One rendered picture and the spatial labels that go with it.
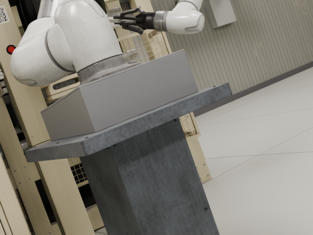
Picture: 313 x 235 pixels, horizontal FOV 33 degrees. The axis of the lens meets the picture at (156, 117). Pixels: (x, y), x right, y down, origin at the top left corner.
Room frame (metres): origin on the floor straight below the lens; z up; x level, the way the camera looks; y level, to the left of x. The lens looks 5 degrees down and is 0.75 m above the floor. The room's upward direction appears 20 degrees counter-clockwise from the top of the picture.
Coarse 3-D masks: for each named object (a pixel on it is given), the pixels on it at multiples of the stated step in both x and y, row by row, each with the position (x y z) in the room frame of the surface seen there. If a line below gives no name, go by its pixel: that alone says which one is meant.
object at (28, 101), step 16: (0, 0) 2.44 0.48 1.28; (0, 32) 2.42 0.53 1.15; (16, 32) 2.45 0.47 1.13; (0, 48) 2.42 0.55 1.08; (0, 64) 2.43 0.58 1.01; (16, 80) 2.42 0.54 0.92; (16, 96) 2.41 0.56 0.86; (32, 96) 2.44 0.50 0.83; (16, 112) 2.50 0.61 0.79; (32, 112) 2.43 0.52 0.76; (32, 128) 2.42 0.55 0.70; (32, 144) 2.41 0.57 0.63; (48, 160) 2.42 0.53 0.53; (64, 160) 2.45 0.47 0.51; (48, 176) 2.42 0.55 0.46; (64, 176) 2.44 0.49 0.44; (48, 192) 2.43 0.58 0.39; (64, 192) 2.43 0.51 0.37; (64, 208) 2.42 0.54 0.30; (80, 208) 2.45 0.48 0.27; (64, 224) 2.41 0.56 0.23; (80, 224) 2.44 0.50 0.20
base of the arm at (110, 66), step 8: (120, 56) 1.62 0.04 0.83; (96, 64) 1.58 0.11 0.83; (104, 64) 1.58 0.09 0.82; (112, 64) 1.59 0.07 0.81; (120, 64) 1.60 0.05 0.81; (128, 64) 1.62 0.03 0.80; (136, 64) 1.63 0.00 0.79; (80, 72) 1.61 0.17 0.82; (88, 72) 1.59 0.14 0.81; (96, 72) 1.58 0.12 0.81; (104, 72) 1.57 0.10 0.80; (112, 72) 1.57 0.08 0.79; (80, 80) 1.63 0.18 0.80; (88, 80) 1.58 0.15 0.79
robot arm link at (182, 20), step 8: (176, 8) 2.31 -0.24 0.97; (184, 8) 2.29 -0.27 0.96; (192, 8) 2.30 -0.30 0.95; (168, 16) 2.30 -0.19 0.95; (176, 16) 2.28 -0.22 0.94; (184, 16) 2.26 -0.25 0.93; (192, 16) 2.26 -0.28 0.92; (200, 16) 2.26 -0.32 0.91; (168, 24) 2.30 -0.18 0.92; (176, 24) 2.28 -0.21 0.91; (184, 24) 2.26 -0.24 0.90; (192, 24) 2.26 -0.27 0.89; (200, 24) 2.26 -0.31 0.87; (176, 32) 2.31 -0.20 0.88; (184, 32) 2.29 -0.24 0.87; (192, 32) 2.29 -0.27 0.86
